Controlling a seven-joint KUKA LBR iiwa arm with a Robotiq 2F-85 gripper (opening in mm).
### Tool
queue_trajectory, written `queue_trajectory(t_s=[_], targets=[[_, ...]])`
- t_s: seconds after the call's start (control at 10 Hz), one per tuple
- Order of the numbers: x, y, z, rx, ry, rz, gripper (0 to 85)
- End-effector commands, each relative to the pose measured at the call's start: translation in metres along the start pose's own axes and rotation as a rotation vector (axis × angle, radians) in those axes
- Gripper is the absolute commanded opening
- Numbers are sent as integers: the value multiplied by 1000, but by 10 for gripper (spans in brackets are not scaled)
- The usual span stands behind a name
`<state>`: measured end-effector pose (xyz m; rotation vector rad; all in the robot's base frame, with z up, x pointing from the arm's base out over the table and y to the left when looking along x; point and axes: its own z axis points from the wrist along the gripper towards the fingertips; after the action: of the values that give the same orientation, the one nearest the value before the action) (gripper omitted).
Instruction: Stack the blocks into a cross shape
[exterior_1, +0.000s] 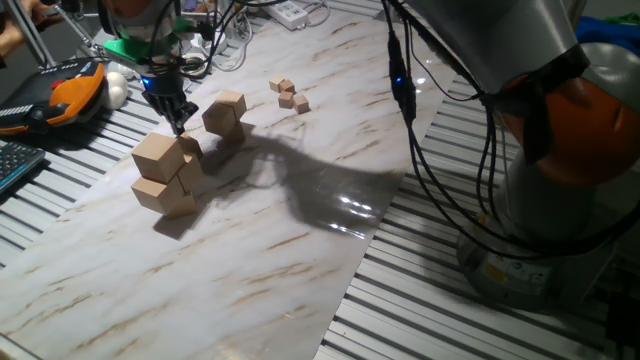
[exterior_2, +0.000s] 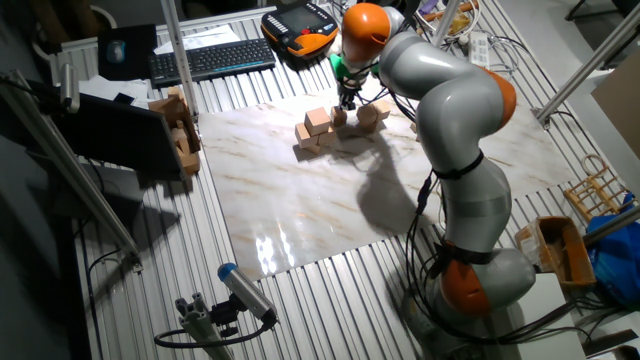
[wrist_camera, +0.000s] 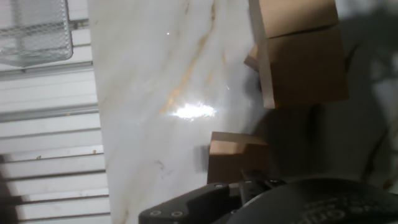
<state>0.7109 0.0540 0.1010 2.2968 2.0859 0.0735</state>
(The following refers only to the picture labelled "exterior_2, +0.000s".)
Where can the white egg-shaped object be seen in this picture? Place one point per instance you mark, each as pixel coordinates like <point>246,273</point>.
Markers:
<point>334,47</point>

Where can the vertical silver pole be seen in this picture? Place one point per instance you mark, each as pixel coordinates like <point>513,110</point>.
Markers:
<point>445,22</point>

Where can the black keyboard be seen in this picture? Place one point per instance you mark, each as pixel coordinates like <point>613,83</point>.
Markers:
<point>210,62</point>

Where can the white paper sheet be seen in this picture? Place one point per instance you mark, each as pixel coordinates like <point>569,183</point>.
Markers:
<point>210,37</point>

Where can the grey frame-mounted device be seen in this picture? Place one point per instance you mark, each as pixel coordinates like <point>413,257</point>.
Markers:
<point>69,87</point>

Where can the grey camera with blue end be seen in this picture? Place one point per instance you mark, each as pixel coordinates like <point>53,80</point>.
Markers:
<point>247,292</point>

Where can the small wooden cube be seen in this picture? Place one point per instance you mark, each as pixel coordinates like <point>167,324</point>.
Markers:
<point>413,128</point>

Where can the grey computer mouse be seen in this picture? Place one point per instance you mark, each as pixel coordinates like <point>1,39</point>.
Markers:
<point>116,51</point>

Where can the wooden stick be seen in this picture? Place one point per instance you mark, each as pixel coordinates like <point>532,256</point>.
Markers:
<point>435,15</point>

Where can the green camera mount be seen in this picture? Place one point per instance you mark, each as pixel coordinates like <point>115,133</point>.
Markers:
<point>340,67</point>

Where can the blue bag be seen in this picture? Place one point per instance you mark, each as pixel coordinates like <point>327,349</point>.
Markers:
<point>615,270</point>

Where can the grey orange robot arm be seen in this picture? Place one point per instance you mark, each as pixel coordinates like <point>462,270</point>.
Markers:
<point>450,115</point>

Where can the white pedestal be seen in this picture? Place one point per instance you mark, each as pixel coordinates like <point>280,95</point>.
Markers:
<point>550,320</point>

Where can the white power strip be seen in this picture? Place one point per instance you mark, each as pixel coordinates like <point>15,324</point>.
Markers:
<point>479,49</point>

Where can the aluminium frame profile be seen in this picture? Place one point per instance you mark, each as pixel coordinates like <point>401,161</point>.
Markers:
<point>100,210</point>
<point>610,227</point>
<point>600,55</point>
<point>179,55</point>

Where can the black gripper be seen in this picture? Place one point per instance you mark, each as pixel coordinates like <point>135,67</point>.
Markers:
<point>349,91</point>

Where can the short aluminium profile stand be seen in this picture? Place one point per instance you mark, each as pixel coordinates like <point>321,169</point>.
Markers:
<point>200,330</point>

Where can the black mouse pad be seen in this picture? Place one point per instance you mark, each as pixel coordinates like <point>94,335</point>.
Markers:
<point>135,55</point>

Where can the black monitor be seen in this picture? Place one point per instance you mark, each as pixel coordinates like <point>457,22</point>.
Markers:
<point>125,135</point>

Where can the brown cardboard board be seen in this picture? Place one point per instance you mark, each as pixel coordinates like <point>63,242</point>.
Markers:
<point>620,110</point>

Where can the black camera clamp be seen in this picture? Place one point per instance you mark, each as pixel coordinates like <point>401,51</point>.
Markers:
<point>225,315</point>

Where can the white paper stack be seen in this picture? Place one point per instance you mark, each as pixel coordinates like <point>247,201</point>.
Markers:
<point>100,87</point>

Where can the wooden block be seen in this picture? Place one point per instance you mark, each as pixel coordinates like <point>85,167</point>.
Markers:
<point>180,140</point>
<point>175,93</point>
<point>191,162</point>

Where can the marble pattern mat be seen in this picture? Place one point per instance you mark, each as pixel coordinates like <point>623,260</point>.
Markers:
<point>300,210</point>

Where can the wooden slat rack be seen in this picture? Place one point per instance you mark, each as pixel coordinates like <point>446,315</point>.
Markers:
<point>590,192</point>

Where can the cardboard box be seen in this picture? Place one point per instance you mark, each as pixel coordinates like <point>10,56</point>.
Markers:
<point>170,109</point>

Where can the orange black teach pendant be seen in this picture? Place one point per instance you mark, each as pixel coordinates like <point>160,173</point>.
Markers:
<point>300,30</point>

